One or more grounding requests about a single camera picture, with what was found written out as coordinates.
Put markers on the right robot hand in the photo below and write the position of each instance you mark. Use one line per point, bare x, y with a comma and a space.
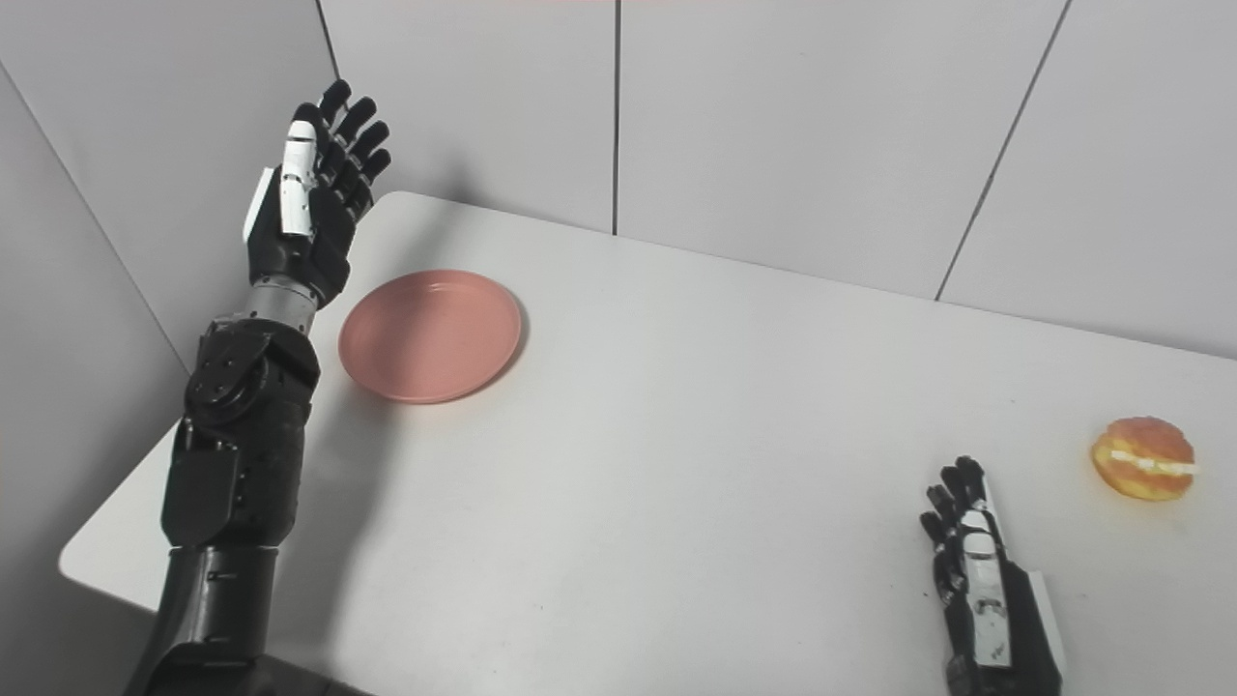
991, 590

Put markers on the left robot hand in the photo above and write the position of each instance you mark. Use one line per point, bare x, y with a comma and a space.
307, 203

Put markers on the pink round plate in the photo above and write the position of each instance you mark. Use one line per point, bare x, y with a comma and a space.
430, 335

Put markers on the cream puff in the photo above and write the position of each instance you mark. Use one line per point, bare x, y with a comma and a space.
1143, 458

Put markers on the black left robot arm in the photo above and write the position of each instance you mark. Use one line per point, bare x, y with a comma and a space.
232, 483

